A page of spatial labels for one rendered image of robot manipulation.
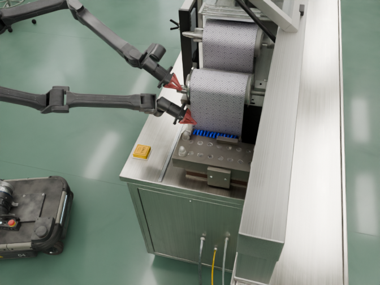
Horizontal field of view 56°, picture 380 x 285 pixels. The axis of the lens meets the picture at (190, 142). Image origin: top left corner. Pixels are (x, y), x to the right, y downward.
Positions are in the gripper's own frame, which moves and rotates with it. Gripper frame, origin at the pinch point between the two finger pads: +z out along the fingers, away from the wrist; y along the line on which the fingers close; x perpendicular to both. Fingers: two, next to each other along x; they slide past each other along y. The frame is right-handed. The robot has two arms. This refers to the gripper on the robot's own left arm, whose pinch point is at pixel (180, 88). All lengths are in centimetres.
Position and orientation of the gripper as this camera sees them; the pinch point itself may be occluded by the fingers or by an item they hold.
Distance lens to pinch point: 162.0
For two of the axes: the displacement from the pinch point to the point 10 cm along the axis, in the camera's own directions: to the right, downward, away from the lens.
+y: -2.5, 7.2, -6.4
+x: 5.8, -4.2, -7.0
